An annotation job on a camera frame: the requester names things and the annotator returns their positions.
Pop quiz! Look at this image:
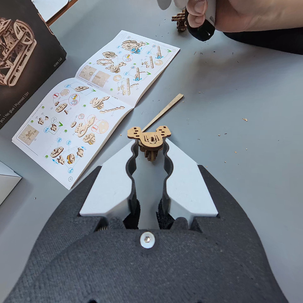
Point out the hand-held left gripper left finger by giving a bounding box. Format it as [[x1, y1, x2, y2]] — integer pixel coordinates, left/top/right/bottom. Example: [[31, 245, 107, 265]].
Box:
[[79, 143, 140, 230]]

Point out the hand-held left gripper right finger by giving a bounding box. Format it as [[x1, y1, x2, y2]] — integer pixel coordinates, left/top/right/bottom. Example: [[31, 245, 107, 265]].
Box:
[[156, 139, 219, 230]]

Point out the small wooden gear assembly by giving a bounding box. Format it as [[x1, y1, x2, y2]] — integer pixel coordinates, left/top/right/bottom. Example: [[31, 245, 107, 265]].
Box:
[[171, 7, 190, 31]]

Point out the wooden model wheel assembly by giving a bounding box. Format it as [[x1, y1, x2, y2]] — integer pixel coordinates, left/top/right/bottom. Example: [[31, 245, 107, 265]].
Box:
[[127, 125, 172, 162]]

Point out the black model kit box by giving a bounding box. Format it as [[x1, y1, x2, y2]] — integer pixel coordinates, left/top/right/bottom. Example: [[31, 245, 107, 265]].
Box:
[[0, 0, 67, 130]]

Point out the person's right hand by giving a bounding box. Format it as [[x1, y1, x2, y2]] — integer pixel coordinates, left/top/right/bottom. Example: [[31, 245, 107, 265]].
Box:
[[187, 0, 303, 33]]

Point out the thin wooden stick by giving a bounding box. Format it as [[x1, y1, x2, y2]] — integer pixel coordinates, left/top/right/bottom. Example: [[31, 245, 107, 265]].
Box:
[[142, 93, 184, 132]]

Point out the assembly instruction booklet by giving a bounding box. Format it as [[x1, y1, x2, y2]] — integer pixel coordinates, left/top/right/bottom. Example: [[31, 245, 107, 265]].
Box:
[[11, 30, 180, 190]]

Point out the white cardboard tray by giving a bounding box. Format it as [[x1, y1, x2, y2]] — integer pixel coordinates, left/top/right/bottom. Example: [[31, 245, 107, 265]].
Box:
[[0, 161, 22, 206]]

